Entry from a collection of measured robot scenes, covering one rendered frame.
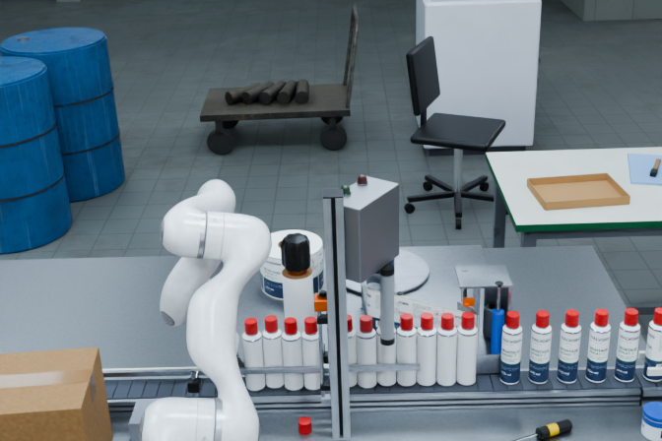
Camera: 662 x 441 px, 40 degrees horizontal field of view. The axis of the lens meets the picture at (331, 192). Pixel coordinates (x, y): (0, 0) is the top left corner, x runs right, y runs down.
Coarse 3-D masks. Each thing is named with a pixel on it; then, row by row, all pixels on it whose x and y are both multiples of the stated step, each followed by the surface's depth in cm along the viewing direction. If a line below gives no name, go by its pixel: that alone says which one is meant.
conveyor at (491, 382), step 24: (120, 384) 243; (144, 384) 243; (168, 384) 243; (456, 384) 238; (480, 384) 238; (528, 384) 237; (552, 384) 237; (576, 384) 237; (600, 384) 236; (624, 384) 236
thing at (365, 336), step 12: (360, 324) 232; (360, 336) 232; (372, 336) 232; (360, 348) 233; (372, 348) 233; (360, 360) 235; (372, 360) 234; (360, 372) 236; (372, 372) 236; (360, 384) 238; (372, 384) 237
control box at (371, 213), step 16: (352, 192) 208; (368, 192) 207; (384, 192) 207; (352, 208) 200; (368, 208) 202; (384, 208) 208; (352, 224) 202; (368, 224) 204; (384, 224) 210; (352, 240) 204; (368, 240) 206; (384, 240) 212; (352, 256) 205; (368, 256) 207; (384, 256) 213; (352, 272) 207; (368, 272) 209
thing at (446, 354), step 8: (448, 312) 232; (448, 320) 230; (440, 328) 233; (448, 328) 231; (440, 336) 232; (448, 336) 231; (456, 336) 232; (440, 344) 233; (448, 344) 232; (456, 344) 234; (440, 352) 234; (448, 352) 233; (456, 352) 235; (440, 360) 235; (448, 360) 234; (440, 368) 236; (448, 368) 235; (440, 376) 237; (448, 376) 236; (440, 384) 237; (448, 384) 237
